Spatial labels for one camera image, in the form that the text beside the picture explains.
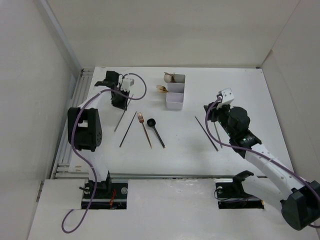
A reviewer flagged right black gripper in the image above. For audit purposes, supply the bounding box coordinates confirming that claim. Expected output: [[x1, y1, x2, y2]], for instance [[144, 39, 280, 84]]
[[203, 101, 236, 139]]

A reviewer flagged silver chopstick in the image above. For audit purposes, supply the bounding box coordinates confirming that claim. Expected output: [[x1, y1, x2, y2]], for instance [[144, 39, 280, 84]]
[[113, 99, 131, 132], [213, 122, 223, 149]]

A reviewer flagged gold green-handled fork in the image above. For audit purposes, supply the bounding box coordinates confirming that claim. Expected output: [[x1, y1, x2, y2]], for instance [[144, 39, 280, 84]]
[[157, 89, 168, 94], [156, 85, 168, 92]]

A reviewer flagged white ceramic spoon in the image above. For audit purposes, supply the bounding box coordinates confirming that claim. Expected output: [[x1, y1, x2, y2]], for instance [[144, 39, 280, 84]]
[[163, 74, 172, 83]]

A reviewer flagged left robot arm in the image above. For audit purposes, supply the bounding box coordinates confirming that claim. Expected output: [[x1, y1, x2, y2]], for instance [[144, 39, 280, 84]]
[[67, 70, 135, 199]]

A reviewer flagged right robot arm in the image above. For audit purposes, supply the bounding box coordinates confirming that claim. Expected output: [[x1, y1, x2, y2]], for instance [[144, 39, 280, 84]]
[[204, 101, 320, 231]]

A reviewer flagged left black chopstick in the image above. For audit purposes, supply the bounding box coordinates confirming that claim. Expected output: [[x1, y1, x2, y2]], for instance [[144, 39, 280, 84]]
[[119, 111, 138, 148]]

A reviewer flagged black chopstick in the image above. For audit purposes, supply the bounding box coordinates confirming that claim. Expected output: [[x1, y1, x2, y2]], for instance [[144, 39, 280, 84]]
[[119, 111, 138, 148], [194, 116, 219, 152]]

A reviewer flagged rose gold fork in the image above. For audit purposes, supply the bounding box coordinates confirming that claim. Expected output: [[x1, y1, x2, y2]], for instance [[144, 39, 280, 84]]
[[137, 112, 152, 148]]

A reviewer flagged right black chopstick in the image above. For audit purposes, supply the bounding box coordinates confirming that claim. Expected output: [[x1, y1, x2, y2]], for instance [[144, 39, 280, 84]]
[[194, 116, 219, 152]]

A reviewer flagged black spoon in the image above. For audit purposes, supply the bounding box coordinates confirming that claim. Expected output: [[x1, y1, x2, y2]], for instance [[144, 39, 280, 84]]
[[147, 118, 166, 149]]

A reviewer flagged white three-compartment container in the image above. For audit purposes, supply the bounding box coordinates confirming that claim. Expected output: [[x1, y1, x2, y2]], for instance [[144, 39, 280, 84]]
[[165, 73, 186, 110]]

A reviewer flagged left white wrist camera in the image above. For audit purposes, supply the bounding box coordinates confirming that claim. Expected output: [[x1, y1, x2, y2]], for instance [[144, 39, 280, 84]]
[[120, 78, 135, 92]]

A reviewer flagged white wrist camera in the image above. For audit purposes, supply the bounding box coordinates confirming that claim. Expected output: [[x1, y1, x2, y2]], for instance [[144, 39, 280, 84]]
[[120, 78, 135, 92], [216, 88, 235, 109]]

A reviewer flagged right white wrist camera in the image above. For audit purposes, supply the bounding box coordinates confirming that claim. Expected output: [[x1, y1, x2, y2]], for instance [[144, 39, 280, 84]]
[[216, 88, 235, 109]]

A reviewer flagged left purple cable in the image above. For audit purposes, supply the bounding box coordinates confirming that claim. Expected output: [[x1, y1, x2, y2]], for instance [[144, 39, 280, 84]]
[[61, 72, 148, 233]]

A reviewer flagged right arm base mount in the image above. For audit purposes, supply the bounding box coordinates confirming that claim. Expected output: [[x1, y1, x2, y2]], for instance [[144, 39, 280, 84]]
[[214, 170, 265, 210]]

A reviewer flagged aluminium rail front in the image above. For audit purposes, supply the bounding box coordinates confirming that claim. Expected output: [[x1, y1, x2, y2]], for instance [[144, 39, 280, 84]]
[[110, 173, 233, 181]]

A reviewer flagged aluminium rail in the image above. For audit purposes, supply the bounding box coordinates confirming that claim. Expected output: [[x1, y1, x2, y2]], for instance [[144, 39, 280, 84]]
[[110, 173, 233, 181], [49, 68, 94, 179]]

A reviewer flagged aluminium rail left side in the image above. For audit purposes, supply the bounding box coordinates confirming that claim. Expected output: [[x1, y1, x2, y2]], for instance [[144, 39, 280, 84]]
[[49, 68, 94, 179]]

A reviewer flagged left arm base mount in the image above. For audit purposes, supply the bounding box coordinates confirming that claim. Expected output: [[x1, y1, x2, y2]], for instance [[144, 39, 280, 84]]
[[79, 180, 129, 210]]

